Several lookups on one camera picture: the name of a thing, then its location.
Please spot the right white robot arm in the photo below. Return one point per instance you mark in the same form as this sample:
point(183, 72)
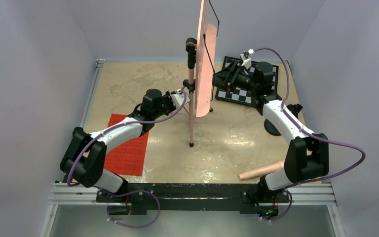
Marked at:
point(307, 157)

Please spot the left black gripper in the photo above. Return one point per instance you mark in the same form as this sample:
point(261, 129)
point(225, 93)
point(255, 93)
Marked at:
point(168, 98)

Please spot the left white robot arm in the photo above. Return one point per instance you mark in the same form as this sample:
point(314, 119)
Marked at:
point(84, 159)

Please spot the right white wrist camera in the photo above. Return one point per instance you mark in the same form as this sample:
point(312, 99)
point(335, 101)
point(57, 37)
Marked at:
point(246, 58)

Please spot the black white checkerboard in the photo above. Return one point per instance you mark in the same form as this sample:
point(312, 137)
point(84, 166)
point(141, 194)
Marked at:
point(239, 96)

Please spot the black microphone desk stand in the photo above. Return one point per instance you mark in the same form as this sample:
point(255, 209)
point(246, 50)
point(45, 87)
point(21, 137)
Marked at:
point(280, 120)

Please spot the aluminium table frame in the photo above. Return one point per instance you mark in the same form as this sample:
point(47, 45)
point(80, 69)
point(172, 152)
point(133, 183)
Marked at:
point(228, 141)

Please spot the red sheet music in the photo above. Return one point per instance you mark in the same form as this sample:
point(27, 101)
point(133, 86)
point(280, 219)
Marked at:
point(128, 158)

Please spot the pink tripod music stand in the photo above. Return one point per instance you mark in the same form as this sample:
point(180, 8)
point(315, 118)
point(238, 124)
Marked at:
point(200, 63)

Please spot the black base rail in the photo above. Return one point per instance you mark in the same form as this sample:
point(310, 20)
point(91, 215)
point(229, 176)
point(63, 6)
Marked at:
point(244, 198)

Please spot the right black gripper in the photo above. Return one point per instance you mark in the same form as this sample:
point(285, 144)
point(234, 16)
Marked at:
point(221, 78)

